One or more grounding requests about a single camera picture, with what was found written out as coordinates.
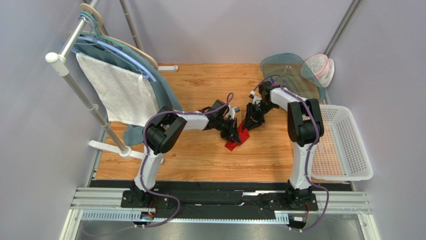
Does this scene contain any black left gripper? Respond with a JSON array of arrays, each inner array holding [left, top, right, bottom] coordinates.
[[214, 117, 242, 146]]

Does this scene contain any red paper napkin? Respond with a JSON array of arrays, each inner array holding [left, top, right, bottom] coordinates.
[[224, 119, 251, 152]]

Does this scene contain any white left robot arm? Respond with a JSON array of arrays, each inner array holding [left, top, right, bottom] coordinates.
[[130, 100, 241, 202]]

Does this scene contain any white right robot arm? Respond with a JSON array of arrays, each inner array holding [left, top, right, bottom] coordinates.
[[242, 81, 325, 204]]

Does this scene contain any pink item in tray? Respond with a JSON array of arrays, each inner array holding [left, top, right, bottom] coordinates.
[[269, 77, 277, 86]]

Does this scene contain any translucent teal plastic tray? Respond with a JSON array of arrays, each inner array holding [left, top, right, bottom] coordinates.
[[260, 53, 326, 102]]

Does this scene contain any teal blue hanging garment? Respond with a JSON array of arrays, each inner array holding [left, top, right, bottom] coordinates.
[[73, 34, 184, 147]]

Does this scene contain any white mesh laundry bag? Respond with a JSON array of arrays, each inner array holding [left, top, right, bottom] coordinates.
[[304, 54, 335, 88]]

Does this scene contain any white perforated plastic basket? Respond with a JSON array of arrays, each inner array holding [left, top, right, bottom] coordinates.
[[311, 104, 374, 182]]

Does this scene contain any white terry towel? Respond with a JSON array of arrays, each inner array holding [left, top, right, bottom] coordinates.
[[76, 53, 159, 127]]

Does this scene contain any light blue plastic hanger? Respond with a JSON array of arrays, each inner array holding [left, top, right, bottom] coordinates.
[[72, 10, 161, 84]]

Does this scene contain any wooden clothes hanger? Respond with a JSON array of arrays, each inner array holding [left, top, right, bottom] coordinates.
[[79, 0, 160, 70]]

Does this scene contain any white clothes rack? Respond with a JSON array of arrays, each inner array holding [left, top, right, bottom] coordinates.
[[45, 0, 179, 160]]

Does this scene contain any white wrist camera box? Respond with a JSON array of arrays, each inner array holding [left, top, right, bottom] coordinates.
[[249, 91, 262, 105], [226, 106, 241, 119]]

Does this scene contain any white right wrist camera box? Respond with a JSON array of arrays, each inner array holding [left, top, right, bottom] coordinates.
[[249, 91, 262, 105]]

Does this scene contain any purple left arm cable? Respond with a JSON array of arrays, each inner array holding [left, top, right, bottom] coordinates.
[[138, 92, 235, 229]]

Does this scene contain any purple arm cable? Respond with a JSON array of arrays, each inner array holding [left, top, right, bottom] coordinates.
[[138, 92, 235, 229], [252, 74, 330, 232]]

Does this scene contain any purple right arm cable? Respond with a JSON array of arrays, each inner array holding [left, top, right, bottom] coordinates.
[[252, 74, 330, 232]]

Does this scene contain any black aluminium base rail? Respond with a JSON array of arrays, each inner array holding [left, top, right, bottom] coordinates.
[[70, 181, 372, 225]]

